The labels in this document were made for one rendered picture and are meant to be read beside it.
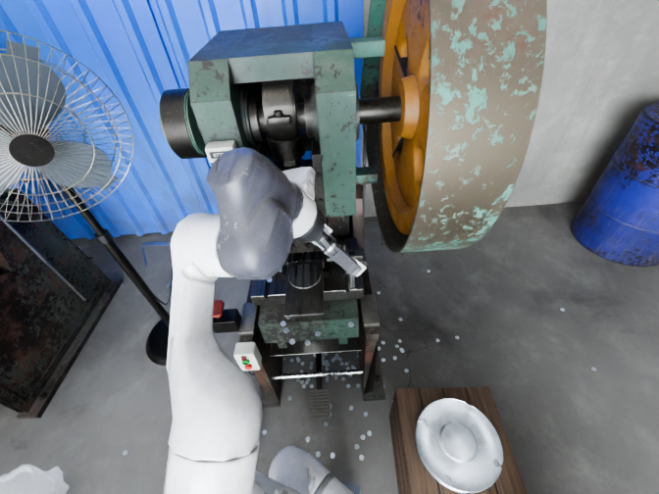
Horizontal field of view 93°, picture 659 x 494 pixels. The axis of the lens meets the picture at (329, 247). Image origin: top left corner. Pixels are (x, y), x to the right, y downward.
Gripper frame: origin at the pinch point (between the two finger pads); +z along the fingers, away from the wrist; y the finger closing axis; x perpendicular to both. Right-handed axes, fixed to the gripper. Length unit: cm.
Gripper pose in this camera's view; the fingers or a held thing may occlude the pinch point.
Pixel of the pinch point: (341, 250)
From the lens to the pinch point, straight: 73.8
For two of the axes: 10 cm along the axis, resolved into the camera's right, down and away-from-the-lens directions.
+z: 4.3, 3.1, 8.5
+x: 7.1, -7.0, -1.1
